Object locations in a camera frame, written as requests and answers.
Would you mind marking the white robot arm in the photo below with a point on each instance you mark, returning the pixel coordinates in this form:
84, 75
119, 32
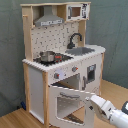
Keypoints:
118, 119

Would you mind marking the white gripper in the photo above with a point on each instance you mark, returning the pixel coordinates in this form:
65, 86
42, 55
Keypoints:
103, 108

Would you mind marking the toy microwave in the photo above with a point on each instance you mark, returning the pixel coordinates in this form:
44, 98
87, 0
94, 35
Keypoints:
78, 11

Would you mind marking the silver range hood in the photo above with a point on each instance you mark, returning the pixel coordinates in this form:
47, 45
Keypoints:
48, 18

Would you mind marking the red stove knob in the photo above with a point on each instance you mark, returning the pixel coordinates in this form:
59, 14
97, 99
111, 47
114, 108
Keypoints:
56, 75
74, 68

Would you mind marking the white oven door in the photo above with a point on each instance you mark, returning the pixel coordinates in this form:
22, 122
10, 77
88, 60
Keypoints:
65, 101

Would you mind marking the wooden toy kitchen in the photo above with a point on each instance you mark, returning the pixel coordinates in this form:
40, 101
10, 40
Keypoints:
57, 38

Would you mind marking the black toy stovetop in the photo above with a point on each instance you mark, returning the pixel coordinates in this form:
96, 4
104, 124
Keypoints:
58, 59

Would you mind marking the white dishwasher door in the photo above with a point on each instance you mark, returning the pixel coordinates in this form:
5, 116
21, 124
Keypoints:
91, 73

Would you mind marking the grey toy sink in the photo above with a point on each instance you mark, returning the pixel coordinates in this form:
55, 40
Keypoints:
79, 51

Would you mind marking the small metal pot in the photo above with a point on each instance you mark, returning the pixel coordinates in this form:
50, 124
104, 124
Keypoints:
47, 56

